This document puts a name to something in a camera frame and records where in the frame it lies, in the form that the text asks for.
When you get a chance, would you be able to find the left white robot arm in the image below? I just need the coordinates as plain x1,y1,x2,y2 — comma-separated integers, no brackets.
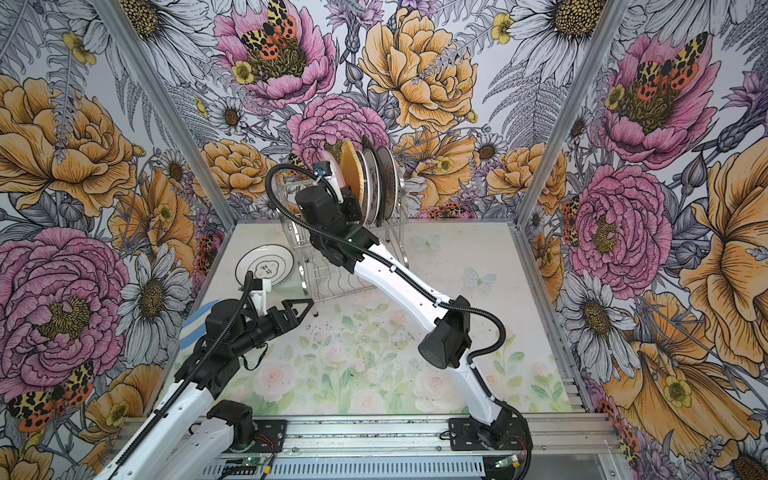
97,299,314,479

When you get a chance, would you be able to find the white plate black clover outline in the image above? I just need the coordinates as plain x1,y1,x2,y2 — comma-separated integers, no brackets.
235,244,295,286

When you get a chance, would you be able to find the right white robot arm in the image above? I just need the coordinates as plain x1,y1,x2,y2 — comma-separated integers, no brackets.
295,185,533,452

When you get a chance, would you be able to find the blue white striped plate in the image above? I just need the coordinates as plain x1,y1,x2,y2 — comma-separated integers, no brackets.
179,308,208,350

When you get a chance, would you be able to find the pink plastic plate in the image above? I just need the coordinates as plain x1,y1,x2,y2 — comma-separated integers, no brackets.
321,150,346,203

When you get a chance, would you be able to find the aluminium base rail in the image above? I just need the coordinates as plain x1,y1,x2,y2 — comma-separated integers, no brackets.
113,413,619,480

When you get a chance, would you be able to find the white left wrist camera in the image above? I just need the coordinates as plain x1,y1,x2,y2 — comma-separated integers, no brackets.
247,278,272,316

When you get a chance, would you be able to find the black square floral plate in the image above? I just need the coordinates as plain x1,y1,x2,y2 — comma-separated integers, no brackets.
362,138,390,224

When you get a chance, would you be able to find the yellow woven-pattern tray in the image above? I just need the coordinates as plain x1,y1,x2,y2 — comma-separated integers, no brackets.
340,140,362,204

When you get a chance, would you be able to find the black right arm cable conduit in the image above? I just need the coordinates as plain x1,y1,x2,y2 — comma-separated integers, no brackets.
264,163,507,364

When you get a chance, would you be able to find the white plate orange sunburst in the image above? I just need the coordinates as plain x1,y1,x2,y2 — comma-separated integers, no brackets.
385,148,401,220

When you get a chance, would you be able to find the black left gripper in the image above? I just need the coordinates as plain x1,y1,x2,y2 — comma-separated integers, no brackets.
232,299,315,355

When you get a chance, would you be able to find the white plate green red rim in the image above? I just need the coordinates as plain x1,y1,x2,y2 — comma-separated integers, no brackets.
357,151,372,225

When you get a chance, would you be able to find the chrome two-tier dish rack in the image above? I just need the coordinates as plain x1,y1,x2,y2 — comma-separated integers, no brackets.
272,169,409,301

